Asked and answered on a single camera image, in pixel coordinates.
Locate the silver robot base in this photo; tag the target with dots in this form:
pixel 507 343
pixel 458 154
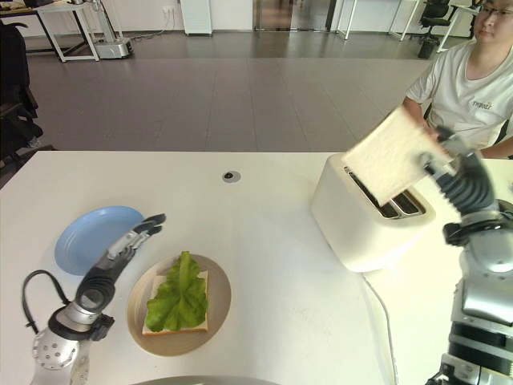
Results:
pixel 110 44

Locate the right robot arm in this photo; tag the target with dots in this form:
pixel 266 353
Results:
pixel 481 288

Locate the person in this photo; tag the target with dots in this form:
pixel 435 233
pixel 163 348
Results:
pixel 469 88

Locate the cream toaster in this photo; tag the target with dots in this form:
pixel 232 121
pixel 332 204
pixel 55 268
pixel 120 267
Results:
pixel 360 224

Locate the green lettuce leaf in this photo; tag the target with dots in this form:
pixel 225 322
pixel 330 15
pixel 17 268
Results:
pixel 180 297

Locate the bread slice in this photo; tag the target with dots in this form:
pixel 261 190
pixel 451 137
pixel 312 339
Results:
pixel 394 154
pixel 200 325

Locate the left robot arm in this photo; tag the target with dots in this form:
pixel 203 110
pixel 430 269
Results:
pixel 56 353

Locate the beige plate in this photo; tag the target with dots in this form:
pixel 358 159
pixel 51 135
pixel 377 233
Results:
pixel 218 288

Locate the black office chair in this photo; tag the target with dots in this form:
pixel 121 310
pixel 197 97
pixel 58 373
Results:
pixel 435 20
pixel 16 92

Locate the blue plate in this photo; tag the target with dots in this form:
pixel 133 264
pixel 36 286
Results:
pixel 88 236

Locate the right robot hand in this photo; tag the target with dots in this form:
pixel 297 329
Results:
pixel 467 182

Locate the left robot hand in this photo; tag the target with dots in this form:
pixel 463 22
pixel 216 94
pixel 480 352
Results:
pixel 102 276

